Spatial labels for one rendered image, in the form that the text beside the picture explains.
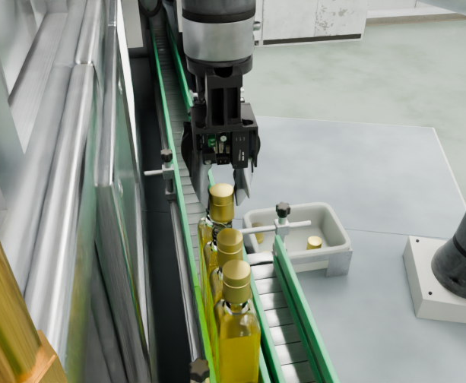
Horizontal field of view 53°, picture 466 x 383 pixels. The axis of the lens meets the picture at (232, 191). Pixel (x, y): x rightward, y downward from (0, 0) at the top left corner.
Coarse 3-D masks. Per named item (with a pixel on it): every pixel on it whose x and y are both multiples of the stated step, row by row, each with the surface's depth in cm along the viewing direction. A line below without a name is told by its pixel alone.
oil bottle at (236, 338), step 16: (224, 304) 60; (224, 320) 58; (240, 320) 58; (256, 320) 59; (224, 336) 58; (240, 336) 59; (256, 336) 60; (224, 352) 60; (240, 352) 61; (256, 352) 62; (224, 368) 62; (240, 368) 63; (256, 368) 64
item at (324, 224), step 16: (272, 208) 116; (304, 208) 117; (320, 208) 118; (272, 224) 117; (320, 224) 120; (336, 224) 111; (256, 240) 107; (272, 240) 117; (288, 240) 117; (304, 240) 117; (336, 240) 112; (288, 256) 102; (304, 256) 103
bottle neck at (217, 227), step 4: (212, 220) 66; (232, 220) 66; (212, 224) 65; (216, 224) 65; (220, 224) 67; (224, 224) 65; (228, 224) 65; (232, 224) 66; (212, 228) 66; (216, 228) 65; (220, 228) 65; (224, 228) 65; (212, 232) 66; (216, 232) 66; (212, 236) 67; (216, 236) 66; (216, 240) 66; (212, 244) 68; (216, 244) 67; (216, 248) 68
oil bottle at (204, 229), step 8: (200, 224) 74; (208, 224) 72; (200, 232) 73; (208, 232) 72; (200, 240) 73; (208, 240) 72; (200, 248) 75; (200, 256) 77; (200, 264) 79; (200, 272) 81; (200, 280) 83
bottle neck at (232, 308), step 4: (228, 304) 58; (232, 304) 57; (240, 304) 57; (244, 304) 58; (228, 308) 58; (232, 308) 58; (236, 308) 58; (240, 308) 58; (244, 308) 58; (232, 312) 58; (236, 312) 58; (240, 312) 58
